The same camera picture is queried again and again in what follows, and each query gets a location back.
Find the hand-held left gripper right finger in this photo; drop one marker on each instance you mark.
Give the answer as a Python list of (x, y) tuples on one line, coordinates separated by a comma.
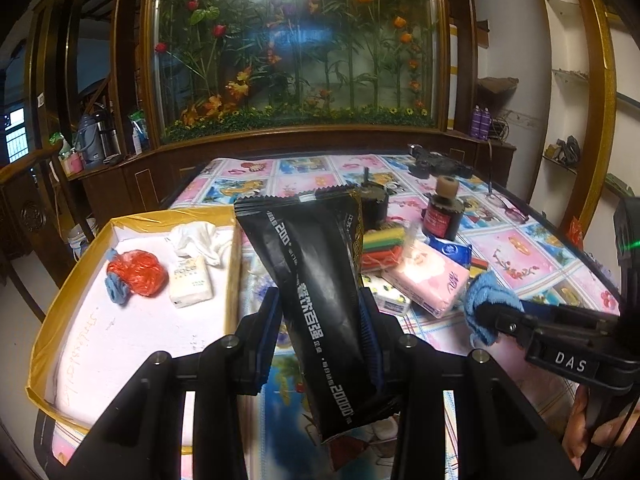
[(370, 340)]

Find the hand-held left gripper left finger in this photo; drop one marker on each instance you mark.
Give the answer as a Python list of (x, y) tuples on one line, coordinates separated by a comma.
[(265, 327)]

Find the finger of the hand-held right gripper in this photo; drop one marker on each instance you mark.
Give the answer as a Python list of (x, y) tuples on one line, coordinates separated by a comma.
[(510, 322), (570, 312)]

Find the blue knitted cloth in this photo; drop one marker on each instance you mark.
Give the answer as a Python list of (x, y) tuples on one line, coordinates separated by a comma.
[(487, 290)]

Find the lemon print tissue pack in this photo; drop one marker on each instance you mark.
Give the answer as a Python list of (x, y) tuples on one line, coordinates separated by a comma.
[(387, 301)]

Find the black foil packet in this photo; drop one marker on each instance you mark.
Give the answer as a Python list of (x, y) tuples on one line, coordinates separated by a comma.
[(320, 270)]

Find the pink tissue pack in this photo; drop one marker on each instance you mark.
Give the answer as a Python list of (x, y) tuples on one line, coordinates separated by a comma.
[(425, 280)]

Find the small white tissue pack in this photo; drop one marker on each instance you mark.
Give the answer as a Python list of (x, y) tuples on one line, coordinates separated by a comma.
[(190, 282)]

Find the blue cotton print tissue pack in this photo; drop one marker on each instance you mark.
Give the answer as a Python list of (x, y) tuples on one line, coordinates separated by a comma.
[(450, 250)]

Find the multicolour sponge cloth pack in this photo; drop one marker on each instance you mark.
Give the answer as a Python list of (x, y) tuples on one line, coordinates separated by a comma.
[(382, 240)]

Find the white cloth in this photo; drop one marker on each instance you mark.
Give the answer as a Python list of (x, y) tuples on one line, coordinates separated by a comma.
[(195, 237)]

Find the orange plastic bag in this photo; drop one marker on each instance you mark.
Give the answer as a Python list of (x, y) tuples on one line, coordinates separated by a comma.
[(142, 272)]

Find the yellow cardboard box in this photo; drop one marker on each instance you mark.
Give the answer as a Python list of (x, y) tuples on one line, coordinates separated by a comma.
[(125, 360)]

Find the small blue knitted sock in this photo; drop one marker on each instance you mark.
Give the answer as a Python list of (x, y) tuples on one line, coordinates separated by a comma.
[(117, 285)]

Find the person's right hand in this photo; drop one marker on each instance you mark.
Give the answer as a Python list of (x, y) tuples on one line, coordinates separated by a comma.
[(615, 430)]

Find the striped small packet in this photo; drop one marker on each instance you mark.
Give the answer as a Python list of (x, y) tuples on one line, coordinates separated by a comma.
[(480, 265)]

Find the red paper packet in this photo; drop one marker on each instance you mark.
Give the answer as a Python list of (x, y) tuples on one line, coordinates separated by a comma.
[(576, 232)]

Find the eyeglasses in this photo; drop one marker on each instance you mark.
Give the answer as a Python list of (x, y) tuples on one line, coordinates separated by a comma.
[(517, 216)]

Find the black jar with cork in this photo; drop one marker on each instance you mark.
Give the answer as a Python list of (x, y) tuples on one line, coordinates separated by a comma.
[(440, 220)]

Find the black jar with stick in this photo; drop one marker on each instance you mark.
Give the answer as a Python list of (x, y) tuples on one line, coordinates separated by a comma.
[(375, 205)]

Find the black plastic device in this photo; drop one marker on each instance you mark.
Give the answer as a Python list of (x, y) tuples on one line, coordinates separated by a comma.
[(440, 162)]

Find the wooden cabinet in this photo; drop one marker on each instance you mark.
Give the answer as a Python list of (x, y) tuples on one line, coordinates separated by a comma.
[(165, 170)]

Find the white bucket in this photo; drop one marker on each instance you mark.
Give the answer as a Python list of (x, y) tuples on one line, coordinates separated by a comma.
[(80, 240)]

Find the white blue bottle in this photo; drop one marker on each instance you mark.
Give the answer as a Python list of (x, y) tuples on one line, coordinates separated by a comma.
[(137, 135)]

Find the brown wooden shelf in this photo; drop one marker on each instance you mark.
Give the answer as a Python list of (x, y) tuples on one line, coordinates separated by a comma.
[(497, 84)]

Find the steel flask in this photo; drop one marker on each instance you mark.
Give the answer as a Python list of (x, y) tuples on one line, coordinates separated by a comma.
[(111, 135)]

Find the pink container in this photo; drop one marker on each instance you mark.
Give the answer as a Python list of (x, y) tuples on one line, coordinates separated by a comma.
[(75, 164)]

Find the blue thermos jug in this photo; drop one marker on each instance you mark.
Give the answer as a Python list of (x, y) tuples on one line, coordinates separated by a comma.
[(92, 140)]

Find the glass flower display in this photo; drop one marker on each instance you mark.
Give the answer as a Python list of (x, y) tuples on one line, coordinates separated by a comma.
[(300, 60)]

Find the green packet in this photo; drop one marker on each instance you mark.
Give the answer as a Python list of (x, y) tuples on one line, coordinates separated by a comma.
[(60, 142)]

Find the wooden chair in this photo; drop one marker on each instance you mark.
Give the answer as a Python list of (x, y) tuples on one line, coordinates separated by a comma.
[(30, 160)]

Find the barred window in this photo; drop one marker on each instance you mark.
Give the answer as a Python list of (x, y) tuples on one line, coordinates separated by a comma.
[(15, 132)]

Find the gold arch frame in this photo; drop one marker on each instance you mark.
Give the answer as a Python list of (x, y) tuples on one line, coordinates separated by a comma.
[(600, 85)]

